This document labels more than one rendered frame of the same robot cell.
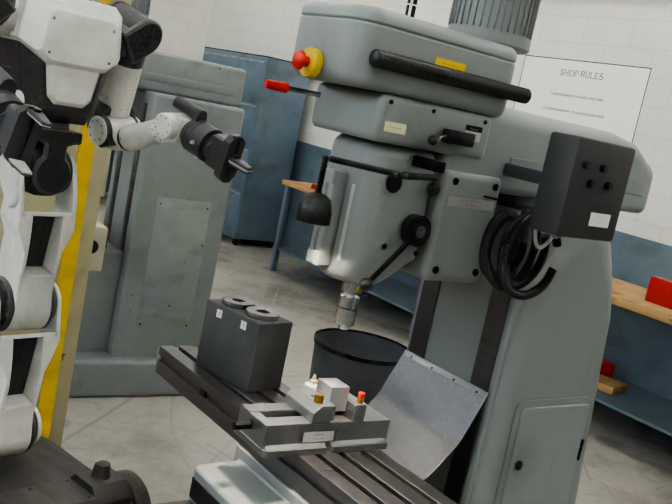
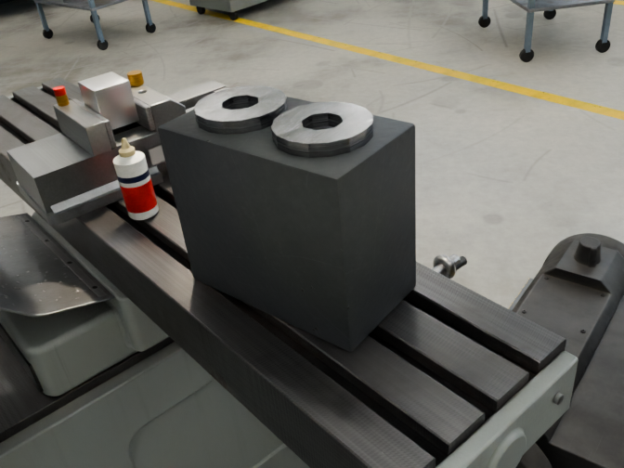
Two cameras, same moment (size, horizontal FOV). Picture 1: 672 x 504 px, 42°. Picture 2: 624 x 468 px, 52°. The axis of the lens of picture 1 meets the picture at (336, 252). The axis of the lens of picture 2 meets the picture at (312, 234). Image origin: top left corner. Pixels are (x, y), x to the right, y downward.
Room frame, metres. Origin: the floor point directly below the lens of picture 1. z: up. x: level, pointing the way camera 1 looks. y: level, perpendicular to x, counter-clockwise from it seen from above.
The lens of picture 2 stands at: (2.84, 0.22, 1.34)
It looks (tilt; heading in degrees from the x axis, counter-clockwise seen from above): 33 degrees down; 181
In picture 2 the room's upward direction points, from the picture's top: 6 degrees counter-clockwise
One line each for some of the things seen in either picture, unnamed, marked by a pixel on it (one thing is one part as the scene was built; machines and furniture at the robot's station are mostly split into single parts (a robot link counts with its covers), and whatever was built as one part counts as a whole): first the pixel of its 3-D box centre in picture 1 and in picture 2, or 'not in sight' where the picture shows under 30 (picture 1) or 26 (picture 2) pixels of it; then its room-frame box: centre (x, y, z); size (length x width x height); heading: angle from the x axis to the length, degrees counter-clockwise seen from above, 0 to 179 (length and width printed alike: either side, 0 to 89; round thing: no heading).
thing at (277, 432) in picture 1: (316, 417); (137, 131); (1.94, -0.03, 0.97); 0.35 x 0.15 x 0.11; 126
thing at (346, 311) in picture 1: (346, 311); not in sight; (1.97, -0.05, 1.23); 0.05 x 0.05 x 0.06
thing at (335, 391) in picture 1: (331, 394); (109, 101); (1.96, -0.06, 1.03); 0.06 x 0.05 x 0.06; 36
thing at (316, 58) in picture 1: (311, 62); not in sight; (1.82, 0.13, 1.76); 0.06 x 0.02 x 0.06; 38
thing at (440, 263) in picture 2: not in sight; (432, 275); (1.75, 0.45, 0.50); 0.22 x 0.06 x 0.06; 128
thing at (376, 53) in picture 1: (454, 78); not in sight; (1.87, -0.17, 1.79); 0.45 x 0.04 x 0.04; 128
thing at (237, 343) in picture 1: (243, 341); (291, 204); (2.28, 0.19, 1.02); 0.22 x 0.12 x 0.20; 49
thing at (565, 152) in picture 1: (584, 188); not in sight; (1.89, -0.50, 1.62); 0.20 x 0.09 x 0.21; 128
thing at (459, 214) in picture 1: (430, 217); not in sight; (2.09, -0.21, 1.47); 0.24 x 0.19 x 0.26; 38
